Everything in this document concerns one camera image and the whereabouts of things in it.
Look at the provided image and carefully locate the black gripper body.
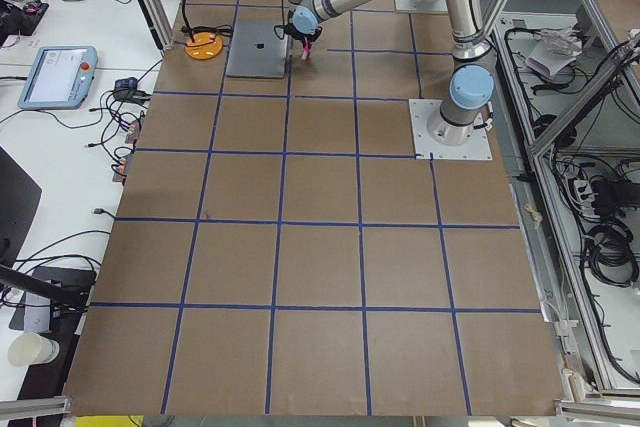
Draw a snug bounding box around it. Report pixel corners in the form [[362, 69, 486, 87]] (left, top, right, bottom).
[[295, 27, 321, 43]]

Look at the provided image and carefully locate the silver laptop notebook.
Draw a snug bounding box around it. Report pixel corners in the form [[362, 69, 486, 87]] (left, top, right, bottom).
[[226, 20, 288, 79]]

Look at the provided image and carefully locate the blue teach pendant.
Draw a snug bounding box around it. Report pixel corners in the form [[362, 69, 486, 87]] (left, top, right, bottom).
[[17, 46, 98, 110]]

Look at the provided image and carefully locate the white paper cup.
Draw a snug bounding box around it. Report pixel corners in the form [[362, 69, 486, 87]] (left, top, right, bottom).
[[7, 332, 60, 367]]

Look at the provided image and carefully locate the black lamp power cable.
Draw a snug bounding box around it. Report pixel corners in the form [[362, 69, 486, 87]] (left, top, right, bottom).
[[180, 24, 236, 43]]

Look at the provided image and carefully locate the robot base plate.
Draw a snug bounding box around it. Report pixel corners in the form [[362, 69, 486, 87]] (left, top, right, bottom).
[[409, 99, 493, 161], [394, 0, 447, 14]]

